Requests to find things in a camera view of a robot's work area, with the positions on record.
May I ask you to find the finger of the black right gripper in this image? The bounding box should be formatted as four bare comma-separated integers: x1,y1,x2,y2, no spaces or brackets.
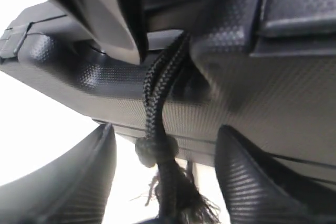
51,0,148,65

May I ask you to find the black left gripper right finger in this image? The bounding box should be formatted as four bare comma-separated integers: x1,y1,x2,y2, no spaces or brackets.
214,125,335,223

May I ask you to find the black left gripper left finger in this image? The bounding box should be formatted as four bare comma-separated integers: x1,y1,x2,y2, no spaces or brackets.
1,124,116,223

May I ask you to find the black cord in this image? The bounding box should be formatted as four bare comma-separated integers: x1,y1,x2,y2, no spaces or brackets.
131,31,221,224

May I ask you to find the black plastic case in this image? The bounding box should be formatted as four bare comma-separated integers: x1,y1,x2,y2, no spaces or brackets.
1,0,335,187

